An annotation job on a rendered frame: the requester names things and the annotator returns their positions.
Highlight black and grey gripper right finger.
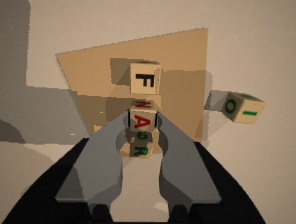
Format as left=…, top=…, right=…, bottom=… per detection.
left=155, top=111, right=266, bottom=224

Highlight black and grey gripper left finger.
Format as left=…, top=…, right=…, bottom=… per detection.
left=2, top=110, right=130, bottom=224

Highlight tan mat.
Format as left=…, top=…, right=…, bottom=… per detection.
left=57, top=28, right=208, bottom=145

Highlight tan letter block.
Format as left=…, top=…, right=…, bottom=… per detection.
left=221, top=92, right=266, bottom=124
left=129, top=132, right=154, bottom=159
left=129, top=60, right=161, bottom=95
left=129, top=100, right=157, bottom=132

